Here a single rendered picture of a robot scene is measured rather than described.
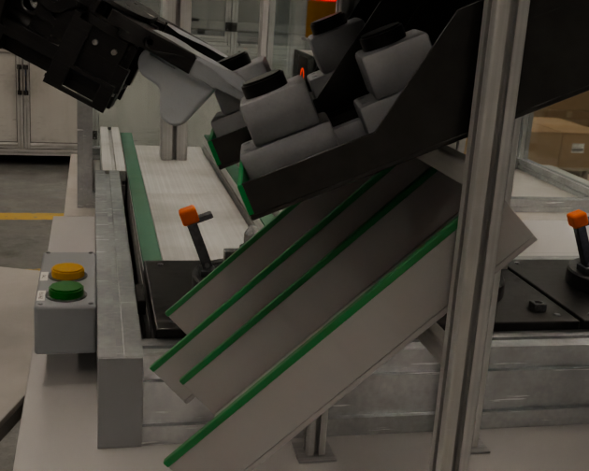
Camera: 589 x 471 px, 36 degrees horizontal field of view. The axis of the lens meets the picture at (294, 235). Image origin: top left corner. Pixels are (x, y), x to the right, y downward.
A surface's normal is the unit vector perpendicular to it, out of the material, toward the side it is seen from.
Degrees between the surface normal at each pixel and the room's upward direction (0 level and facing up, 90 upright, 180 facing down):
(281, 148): 90
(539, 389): 90
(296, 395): 90
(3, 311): 0
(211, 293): 90
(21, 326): 0
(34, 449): 0
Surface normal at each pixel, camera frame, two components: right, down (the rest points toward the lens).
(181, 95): -0.17, 0.21
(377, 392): 0.22, 0.28
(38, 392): 0.07, -0.96
